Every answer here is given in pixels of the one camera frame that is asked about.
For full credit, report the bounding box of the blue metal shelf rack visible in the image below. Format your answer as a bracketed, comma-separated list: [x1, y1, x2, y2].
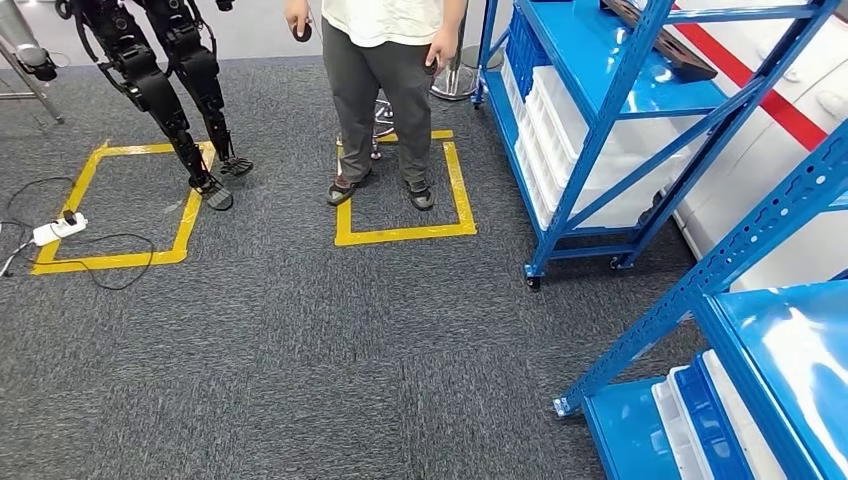
[553, 119, 848, 480]
[470, 0, 848, 291]

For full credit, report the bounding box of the yellow floor tape square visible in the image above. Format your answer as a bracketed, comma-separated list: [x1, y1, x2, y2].
[30, 139, 218, 277]
[333, 129, 478, 248]

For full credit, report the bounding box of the chrome stool base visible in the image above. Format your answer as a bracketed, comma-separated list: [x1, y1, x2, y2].
[334, 97, 399, 162]

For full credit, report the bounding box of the person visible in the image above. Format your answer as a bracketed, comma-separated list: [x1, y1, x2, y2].
[284, 0, 468, 212]

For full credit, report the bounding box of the chrome stanchion base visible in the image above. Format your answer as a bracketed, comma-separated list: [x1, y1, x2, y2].
[429, 0, 505, 102]

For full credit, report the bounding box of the white plastic bin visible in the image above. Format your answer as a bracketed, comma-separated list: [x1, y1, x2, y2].
[651, 378, 713, 480]
[525, 64, 707, 197]
[513, 122, 684, 232]
[700, 349, 791, 480]
[500, 56, 533, 124]

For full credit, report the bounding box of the blue plastic bin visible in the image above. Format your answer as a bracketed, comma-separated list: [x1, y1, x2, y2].
[505, 5, 552, 102]
[667, 356, 757, 480]

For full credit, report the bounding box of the black humanoid robot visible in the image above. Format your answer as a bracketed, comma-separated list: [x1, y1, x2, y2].
[0, 0, 254, 212]

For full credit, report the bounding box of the white power strip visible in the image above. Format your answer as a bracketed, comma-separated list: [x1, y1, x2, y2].
[31, 210, 89, 248]

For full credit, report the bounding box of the white car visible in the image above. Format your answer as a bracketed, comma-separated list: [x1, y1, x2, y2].
[655, 0, 848, 294]

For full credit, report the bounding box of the black floor cable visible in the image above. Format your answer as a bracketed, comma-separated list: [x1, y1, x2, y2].
[0, 175, 156, 292]

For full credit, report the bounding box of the white power cable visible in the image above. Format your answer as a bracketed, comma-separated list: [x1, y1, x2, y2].
[0, 221, 36, 280]

